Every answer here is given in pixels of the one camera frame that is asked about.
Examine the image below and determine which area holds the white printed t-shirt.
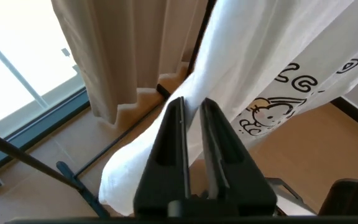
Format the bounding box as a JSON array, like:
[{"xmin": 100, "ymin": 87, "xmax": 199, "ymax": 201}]
[{"xmin": 98, "ymin": 0, "xmax": 358, "ymax": 216}]

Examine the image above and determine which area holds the window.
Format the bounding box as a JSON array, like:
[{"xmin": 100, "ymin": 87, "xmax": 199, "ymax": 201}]
[{"xmin": 0, "ymin": 0, "xmax": 91, "ymax": 195}]

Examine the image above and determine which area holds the beige curtain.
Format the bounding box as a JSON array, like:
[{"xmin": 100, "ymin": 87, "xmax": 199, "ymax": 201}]
[{"xmin": 50, "ymin": 0, "xmax": 211, "ymax": 125}]

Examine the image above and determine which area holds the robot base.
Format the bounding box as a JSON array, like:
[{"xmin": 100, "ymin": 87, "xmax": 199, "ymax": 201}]
[{"xmin": 264, "ymin": 151, "xmax": 358, "ymax": 218}]

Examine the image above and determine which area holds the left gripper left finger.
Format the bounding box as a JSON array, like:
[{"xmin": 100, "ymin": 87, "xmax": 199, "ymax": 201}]
[{"xmin": 133, "ymin": 96, "xmax": 193, "ymax": 219}]

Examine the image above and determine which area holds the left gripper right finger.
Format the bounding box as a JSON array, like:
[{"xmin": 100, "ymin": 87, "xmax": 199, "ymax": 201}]
[{"xmin": 199, "ymin": 98, "xmax": 278, "ymax": 217}]

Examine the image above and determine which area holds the black clothes rack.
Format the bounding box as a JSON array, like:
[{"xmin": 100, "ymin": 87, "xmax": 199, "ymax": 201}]
[{"xmin": 0, "ymin": 0, "xmax": 218, "ymax": 219}]

